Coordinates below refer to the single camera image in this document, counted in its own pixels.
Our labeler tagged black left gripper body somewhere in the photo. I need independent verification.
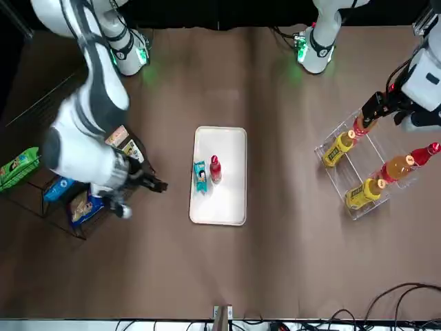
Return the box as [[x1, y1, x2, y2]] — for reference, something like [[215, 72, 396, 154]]
[[377, 92, 411, 117]]

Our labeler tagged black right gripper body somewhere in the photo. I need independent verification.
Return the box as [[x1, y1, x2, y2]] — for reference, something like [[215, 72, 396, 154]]
[[126, 161, 152, 192]]

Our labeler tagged teal chips packet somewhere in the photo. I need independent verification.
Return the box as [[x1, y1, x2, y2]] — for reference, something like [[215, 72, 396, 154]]
[[192, 161, 210, 194]]

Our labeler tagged red cola bottle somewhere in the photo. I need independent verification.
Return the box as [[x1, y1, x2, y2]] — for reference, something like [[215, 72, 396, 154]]
[[409, 142, 441, 167], [209, 154, 223, 184]]

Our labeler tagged white rectangular tray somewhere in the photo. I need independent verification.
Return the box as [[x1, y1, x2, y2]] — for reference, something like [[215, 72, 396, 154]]
[[188, 126, 248, 227]]

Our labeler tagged clear acrylic shelf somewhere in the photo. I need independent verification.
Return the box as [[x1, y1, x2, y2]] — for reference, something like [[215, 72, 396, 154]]
[[314, 108, 423, 221]]

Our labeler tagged orange tea bottle red label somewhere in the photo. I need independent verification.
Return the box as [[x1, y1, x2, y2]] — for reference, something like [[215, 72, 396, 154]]
[[380, 154, 415, 183], [353, 115, 377, 139]]

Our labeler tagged white snack box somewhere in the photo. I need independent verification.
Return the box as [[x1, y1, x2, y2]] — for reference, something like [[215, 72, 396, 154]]
[[119, 139, 145, 163]]

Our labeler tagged pink snack box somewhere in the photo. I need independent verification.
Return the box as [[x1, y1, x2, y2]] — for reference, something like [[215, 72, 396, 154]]
[[105, 125, 130, 149]]

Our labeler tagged yellow drink bottle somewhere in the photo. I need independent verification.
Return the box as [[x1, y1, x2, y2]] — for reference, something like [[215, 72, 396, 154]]
[[345, 178, 387, 210], [322, 130, 356, 168]]

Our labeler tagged blue cookie bag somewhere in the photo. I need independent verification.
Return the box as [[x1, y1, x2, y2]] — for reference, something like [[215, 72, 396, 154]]
[[68, 190, 105, 225]]

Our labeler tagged long blue snack packet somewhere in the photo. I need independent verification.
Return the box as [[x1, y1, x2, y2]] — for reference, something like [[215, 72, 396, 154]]
[[43, 176, 76, 203]]

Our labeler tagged green snack packet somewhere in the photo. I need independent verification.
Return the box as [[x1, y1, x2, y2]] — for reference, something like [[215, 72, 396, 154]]
[[0, 147, 41, 193]]

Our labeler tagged aluminium frame profile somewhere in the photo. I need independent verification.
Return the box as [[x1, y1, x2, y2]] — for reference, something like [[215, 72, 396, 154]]
[[412, 3, 441, 35]]

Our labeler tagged black wire basket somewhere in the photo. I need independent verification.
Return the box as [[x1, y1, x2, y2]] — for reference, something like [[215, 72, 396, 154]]
[[0, 126, 156, 241]]

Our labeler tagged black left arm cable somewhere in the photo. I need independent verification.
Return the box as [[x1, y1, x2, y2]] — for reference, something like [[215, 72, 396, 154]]
[[271, 23, 300, 49]]

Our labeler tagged aluminium camera post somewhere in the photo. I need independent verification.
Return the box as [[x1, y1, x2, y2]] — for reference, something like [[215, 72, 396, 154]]
[[212, 305, 234, 331]]

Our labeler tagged black desk cable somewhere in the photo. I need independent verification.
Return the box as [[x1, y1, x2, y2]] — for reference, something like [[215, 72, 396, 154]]
[[330, 282, 441, 331]]

